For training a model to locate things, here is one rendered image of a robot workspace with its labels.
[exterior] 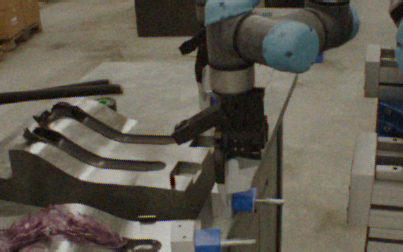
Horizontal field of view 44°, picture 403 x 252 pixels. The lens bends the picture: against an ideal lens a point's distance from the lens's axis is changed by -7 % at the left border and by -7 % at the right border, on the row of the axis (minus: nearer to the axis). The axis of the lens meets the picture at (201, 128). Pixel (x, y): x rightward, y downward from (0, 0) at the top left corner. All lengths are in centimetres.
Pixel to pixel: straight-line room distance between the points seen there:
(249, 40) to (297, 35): 8
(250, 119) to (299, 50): 19
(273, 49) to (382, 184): 24
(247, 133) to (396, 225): 29
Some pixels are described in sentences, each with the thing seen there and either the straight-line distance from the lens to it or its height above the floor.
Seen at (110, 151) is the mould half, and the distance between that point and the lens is 107.
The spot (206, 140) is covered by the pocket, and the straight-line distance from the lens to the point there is 108.
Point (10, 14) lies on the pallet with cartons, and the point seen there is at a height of 38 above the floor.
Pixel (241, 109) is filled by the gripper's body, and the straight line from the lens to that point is 88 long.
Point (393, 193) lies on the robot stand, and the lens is 75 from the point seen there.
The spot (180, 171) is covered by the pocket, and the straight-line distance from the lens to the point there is 100.
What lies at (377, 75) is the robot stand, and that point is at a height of 96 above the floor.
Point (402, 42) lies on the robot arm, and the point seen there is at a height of 121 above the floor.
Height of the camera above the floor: 137
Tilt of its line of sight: 26 degrees down
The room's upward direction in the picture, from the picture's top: 5 degrees counter-clockwise
